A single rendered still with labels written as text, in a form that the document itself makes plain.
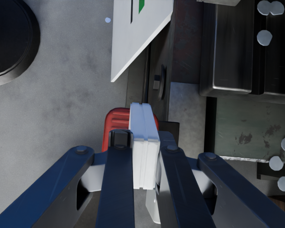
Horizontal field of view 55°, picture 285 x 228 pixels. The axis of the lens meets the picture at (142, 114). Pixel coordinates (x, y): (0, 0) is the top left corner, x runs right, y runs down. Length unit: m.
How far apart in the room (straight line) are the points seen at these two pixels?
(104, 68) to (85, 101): 0.15
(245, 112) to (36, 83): 0.84
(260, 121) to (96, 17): 0.86
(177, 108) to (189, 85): 0.04
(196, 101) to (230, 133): 0.07
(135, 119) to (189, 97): 0.27
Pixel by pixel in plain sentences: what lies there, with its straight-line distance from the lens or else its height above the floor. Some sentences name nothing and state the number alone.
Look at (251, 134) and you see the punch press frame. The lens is 0.46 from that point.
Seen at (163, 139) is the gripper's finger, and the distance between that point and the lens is 0.16.
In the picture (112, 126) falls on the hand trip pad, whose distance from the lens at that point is 0.30.
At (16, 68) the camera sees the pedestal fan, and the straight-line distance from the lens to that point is 1.13.
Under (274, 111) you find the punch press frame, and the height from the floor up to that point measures 0.65.
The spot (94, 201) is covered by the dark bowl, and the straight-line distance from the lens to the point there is 1.08.
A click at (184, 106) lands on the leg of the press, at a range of 0.43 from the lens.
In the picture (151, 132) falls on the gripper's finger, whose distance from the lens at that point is 0.15.
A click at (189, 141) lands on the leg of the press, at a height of 0.64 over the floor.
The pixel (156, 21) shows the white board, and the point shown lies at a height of 0.51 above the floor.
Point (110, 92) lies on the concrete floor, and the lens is 1.08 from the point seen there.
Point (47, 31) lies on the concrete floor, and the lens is 1.18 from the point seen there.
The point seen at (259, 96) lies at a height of 0.68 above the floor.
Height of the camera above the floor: 1.06
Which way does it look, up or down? 81 degrees down
